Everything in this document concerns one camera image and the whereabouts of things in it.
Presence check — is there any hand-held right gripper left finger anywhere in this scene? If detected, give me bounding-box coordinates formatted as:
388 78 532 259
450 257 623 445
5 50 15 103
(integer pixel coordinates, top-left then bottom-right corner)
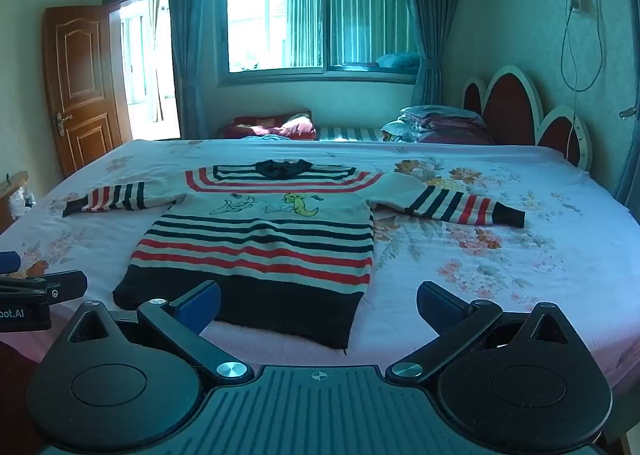
66 280 256 389

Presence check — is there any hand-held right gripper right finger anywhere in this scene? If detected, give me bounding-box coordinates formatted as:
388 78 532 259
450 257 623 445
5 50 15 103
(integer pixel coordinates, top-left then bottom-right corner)
386 280 575 389

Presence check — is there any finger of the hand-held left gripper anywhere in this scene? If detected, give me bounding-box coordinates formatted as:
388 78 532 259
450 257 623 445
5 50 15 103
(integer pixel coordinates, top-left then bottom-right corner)
0 250 22 277
0 269 89 306

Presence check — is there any striped knit sweater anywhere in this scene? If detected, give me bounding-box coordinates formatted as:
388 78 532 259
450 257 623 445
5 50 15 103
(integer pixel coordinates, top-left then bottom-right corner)
62 160 527 351

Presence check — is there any bed with floral sheet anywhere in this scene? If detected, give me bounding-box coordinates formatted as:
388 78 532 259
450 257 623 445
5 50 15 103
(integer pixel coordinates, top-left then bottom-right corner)
0 138 640 396

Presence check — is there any wooden chair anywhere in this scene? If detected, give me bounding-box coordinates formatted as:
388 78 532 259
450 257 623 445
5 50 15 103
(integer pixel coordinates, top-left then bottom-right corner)
0 170 32 236

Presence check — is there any stack of folded quilts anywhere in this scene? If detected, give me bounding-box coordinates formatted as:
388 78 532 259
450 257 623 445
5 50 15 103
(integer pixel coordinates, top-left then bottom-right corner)
382 104 494 145

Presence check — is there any brown wooden door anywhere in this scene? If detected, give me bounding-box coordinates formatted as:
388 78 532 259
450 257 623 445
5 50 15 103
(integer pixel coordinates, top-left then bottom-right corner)
43 6 126 179

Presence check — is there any striped mattress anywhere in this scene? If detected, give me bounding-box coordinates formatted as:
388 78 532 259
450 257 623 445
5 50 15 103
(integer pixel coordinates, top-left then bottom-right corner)
317 126 389 142

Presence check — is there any dark red pillow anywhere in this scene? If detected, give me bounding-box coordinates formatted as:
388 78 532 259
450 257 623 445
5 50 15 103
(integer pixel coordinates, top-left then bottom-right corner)
223 110 319 141

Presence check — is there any blue curtain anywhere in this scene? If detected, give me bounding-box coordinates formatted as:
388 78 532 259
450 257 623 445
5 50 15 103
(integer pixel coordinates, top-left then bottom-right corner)
166 0 229 140
395 0 474 109

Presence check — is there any large window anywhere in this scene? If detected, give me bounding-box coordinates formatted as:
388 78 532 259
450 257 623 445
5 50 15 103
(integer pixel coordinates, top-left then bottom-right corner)
217 0 422 86

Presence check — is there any hanging wall cable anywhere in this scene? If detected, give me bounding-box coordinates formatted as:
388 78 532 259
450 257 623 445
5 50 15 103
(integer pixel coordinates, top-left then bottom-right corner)
559 0 607 156

